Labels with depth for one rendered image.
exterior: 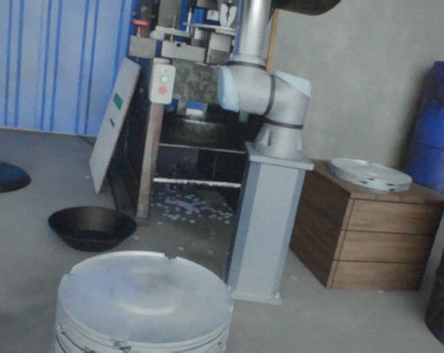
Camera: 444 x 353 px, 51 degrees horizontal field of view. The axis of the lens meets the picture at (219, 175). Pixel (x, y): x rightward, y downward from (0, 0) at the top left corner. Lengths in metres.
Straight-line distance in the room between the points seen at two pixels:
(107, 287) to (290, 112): 0.74
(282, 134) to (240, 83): 0.19
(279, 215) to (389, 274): 0.55
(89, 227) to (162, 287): 0.98
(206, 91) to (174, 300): 1.18
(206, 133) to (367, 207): 0.75
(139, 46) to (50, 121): 1.51
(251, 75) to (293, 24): 2.22
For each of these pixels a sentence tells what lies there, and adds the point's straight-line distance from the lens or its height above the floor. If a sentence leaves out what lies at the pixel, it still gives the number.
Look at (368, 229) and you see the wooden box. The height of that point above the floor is 0.23.
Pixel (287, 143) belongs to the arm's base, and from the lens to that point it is 1.33.
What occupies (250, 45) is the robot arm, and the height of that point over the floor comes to 0.74.
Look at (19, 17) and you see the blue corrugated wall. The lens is 3.10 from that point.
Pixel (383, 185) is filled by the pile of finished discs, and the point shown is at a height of 0.36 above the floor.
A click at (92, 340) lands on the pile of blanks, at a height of 0.29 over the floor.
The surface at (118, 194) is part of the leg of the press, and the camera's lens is 2.09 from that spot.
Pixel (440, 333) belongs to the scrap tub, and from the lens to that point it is 1.59.
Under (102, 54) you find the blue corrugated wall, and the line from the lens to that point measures 3.13.
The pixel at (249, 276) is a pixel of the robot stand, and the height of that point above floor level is 0.08.
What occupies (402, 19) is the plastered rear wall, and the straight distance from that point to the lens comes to 3.97.
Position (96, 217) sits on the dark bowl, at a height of 0.04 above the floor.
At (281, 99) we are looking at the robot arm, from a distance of 1.31.
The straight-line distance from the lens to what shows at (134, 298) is 0.79.
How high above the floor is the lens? 0.72
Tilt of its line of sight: 15 degrees down
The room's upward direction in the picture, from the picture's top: 10 degrees clockwise
